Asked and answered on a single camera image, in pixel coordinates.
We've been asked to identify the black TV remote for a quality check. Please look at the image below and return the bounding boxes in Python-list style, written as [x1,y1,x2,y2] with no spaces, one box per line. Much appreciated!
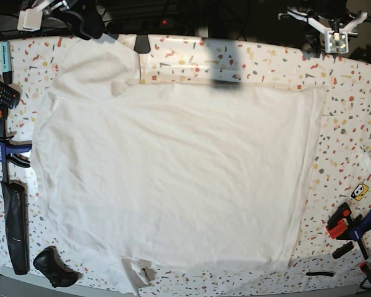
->
[0,81,20,110]

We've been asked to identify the small black bar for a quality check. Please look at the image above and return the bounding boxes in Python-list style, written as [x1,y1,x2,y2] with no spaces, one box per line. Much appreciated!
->
[332,242,354,259]

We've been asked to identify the yellow cartoon face sticker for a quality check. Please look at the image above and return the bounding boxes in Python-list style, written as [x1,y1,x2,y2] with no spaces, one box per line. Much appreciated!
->
[351,183,369,201]

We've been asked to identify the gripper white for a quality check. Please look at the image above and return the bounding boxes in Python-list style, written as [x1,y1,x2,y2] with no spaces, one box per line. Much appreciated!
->
[17,0,103,40]
[278,7,368,53]

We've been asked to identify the black power strip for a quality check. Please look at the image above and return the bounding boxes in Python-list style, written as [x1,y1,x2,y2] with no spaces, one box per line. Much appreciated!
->
[104,17,175,31]

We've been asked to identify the black game controller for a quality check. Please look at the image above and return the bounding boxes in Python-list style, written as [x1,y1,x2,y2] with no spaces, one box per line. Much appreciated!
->
[33,246,79,288]

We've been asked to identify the red blue bar clamp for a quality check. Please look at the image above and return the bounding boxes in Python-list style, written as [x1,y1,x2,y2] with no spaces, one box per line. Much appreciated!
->
[326,202,371,290]

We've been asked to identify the teal highlighter marker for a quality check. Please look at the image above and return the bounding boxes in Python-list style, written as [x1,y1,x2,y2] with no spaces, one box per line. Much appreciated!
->
[1,41,12,85]

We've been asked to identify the blue black bar clamp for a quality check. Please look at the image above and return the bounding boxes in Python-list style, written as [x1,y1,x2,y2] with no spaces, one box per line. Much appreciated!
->
[0,104,32,183]

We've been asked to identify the white T-shirt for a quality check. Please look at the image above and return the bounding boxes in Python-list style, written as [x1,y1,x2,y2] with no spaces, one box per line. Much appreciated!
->
[30,36,326,293]

